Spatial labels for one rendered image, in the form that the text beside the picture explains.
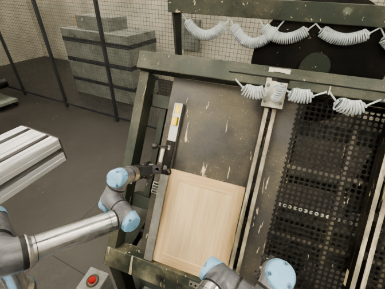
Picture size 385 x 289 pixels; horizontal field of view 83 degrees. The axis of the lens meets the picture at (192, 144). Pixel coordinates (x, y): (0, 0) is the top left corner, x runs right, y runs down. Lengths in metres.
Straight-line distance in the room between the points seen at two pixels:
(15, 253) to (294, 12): 1.63
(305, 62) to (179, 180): 1.09
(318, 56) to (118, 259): 1.75
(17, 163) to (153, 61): 1.04
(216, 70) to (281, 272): 0.92
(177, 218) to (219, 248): 0.29
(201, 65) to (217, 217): 0.83
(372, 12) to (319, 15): 0.25
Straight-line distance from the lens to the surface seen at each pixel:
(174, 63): 1.27
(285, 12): 1.58
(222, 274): 0.72
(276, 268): 0.69
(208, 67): 1.22
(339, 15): 1.61
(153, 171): 1.07
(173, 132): 1.26
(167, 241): 1.43
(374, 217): 1.34
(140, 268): 1.53
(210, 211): 1.29
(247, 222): 1.23
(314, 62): 1.66
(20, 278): 1.10
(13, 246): 0.80
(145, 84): 1.36
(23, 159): 0.39
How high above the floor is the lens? 2.23
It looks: 35 degrees down
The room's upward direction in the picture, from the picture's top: 3 degrees clockwise
